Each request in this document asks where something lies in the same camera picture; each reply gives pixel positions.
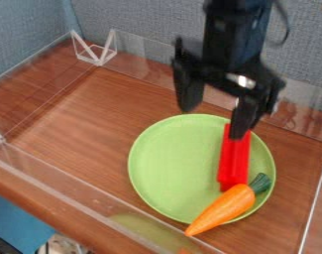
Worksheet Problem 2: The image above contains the clear acrylic corner bracket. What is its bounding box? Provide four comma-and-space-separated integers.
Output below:
71, 30, 117, 66

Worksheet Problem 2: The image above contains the orange toy carrot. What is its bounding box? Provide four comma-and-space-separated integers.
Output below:
185, 173, 272, 236

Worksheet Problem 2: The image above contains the clear acrylic enclosure wall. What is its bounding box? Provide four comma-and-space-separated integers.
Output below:
0, 31, 322, 254

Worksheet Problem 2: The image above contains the red plastic block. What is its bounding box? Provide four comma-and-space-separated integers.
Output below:
217, 124, 250, 191

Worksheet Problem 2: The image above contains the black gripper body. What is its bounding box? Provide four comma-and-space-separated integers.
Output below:
170, 37, 288, 117

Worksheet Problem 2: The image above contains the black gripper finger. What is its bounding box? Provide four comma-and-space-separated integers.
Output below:
230, 96, 266, 140
173, 63, 208, 113

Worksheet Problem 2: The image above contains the green plate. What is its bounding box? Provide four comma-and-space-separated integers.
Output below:
126, 113, 277, 226

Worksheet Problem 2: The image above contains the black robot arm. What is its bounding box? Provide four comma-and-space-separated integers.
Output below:
172, 0, 285, 140

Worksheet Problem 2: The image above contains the black cable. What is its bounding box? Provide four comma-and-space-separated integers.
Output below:
268, 0, 293, 48

